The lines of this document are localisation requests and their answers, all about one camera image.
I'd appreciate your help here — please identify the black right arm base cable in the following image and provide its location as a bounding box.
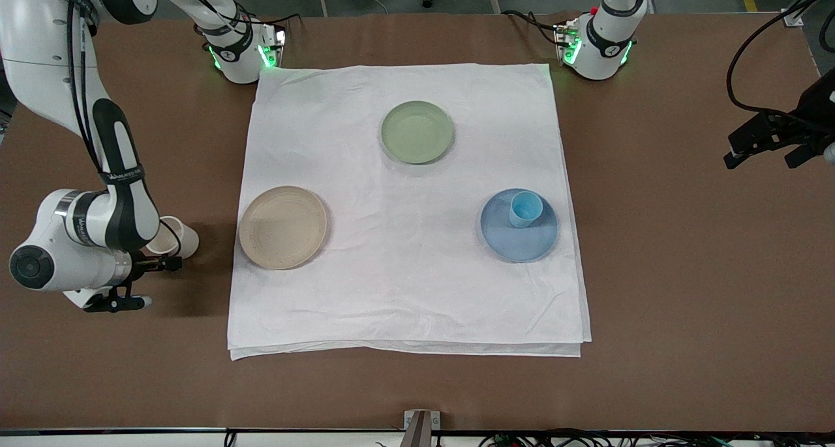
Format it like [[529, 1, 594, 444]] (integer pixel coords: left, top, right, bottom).
[[245, 8, 302, 33]]

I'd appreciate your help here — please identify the white cloth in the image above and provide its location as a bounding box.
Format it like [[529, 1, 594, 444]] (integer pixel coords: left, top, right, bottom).
[[227, 63, 592, 361]]

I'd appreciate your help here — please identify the beige plate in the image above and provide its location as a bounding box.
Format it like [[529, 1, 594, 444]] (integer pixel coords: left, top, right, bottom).
[[238, 185, 329, 271]]

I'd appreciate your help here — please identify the blue cup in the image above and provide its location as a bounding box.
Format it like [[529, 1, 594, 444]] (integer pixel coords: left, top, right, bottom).
[[509, 190, 544, 229]]

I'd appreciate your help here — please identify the black cable bundle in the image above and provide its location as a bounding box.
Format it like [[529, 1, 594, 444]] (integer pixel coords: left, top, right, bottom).
[[478, 432, 835, 447]]

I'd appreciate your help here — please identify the white mug with black handle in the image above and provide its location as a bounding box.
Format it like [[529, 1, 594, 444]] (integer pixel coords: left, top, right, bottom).
[[145, 215, 200, 271]]

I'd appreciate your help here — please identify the blue plate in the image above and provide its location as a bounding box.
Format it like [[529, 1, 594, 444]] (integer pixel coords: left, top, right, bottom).
[[480, 188, 559, 264]]

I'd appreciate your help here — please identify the black arm base cable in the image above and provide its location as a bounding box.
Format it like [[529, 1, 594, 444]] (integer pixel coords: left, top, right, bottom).
[[245, 8, 302, 33], [501, 10, 563, 45]]

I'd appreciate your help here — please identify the green plate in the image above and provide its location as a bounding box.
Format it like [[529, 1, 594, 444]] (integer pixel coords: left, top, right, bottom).
[[380, 100, 455, 166]]

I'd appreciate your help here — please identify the black left arm base cable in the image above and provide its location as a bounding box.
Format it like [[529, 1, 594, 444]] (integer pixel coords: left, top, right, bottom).
[[501, 10, 563, 45]]

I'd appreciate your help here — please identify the aluminium frame post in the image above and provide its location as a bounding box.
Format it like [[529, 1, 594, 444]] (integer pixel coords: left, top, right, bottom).
[[782, 0, 824, 27]]

